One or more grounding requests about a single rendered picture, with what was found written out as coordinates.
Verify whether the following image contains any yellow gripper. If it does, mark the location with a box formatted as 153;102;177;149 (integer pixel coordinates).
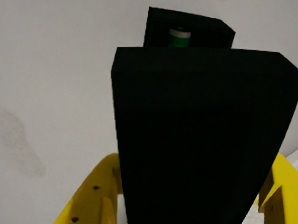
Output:
53;152;298;224

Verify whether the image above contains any green aaa battery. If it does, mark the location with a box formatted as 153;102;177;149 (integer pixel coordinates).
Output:
165;25;191;47

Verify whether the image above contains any black open box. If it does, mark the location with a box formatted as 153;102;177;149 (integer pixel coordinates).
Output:
143;7;236;48

